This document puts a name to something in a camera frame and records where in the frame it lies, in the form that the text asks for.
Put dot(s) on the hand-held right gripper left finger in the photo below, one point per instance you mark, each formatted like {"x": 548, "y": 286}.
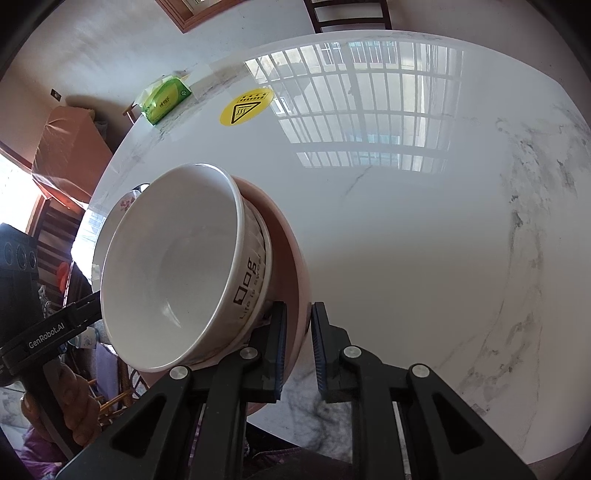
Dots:
{"x": 278, "y": 350}

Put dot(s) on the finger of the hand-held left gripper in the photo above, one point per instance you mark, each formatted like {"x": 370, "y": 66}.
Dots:
{"x": 87, "y": 314}

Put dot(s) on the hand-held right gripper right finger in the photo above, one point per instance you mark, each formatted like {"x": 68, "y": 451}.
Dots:
{"x": 316, "y": 360}

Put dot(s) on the large pink bowl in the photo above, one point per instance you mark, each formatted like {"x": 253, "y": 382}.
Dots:
{"x": 291, "y": 277}

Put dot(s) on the small white printed bowl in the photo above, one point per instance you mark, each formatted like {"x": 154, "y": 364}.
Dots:
{"x": 175, "y": 267}

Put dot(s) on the white floral plate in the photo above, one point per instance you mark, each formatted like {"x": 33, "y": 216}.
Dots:
{"x": 121, "y": 205}

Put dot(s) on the person's left hand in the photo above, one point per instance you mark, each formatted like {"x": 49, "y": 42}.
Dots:
{"x": 81, "y": 410}

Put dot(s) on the brown slatted wooden chair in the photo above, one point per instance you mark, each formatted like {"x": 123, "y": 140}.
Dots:
{"x": 60, "y": 221}

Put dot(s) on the small wood-framed window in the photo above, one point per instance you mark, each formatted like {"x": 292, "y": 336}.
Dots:
{"x": 14, "y": 194}

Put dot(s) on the purple clothing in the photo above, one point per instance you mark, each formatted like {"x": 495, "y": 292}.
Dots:
{"x": 41, "y": 454}

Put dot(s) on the brown covered furniture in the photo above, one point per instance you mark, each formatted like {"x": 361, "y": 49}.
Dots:
{"x": 69, "y": 147}

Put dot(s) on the light wooden chair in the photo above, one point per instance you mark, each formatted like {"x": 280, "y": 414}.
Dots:
{"x": 130, "y": 110}

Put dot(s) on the green tissue packet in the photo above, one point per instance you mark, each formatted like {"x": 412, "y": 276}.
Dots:
{"x": 166, "y": 99}

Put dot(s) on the yellow warning sticker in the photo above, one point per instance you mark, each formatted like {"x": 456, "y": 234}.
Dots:
{"x": 244, "y": 108}

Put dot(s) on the large wood-framed window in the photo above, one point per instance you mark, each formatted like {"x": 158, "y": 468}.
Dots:
{"x": 184, "y": 16}

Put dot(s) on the dark wooden chair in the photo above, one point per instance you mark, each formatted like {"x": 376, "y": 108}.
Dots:
{"x": 351, "y": 4}

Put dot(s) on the black wall outlet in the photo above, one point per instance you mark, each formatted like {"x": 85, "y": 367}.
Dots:
{"x": 56, "y": 94}

